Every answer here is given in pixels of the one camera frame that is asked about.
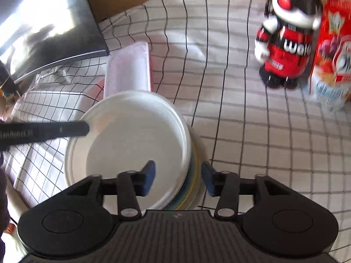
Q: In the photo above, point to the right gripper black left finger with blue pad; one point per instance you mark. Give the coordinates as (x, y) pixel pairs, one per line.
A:
(127, 186)

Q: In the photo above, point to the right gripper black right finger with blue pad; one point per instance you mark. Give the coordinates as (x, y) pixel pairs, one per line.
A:
(227, 186)

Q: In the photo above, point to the yellow rimmed white bowl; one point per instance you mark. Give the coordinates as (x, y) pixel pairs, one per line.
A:
(199, 181)

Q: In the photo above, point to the blue white enamel bowl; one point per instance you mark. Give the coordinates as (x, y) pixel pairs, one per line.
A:
(186, 197)

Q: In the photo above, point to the white paper bowl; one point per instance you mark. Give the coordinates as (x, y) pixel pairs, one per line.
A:
(127, 130)

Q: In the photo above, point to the red white rectangular tray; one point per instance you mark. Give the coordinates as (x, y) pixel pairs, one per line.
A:
(128, 68)

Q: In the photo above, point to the black computer monitor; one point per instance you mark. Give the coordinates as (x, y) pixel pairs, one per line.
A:
(40, 34)

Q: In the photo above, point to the white black grid tablecloth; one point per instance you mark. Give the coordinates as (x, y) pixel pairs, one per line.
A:
(203, 62)

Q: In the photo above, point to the red Calbee granola bag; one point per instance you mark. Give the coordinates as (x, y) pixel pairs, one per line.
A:
(329, 83)

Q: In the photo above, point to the red panda robot figurine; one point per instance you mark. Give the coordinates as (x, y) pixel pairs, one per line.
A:
(283, 43)

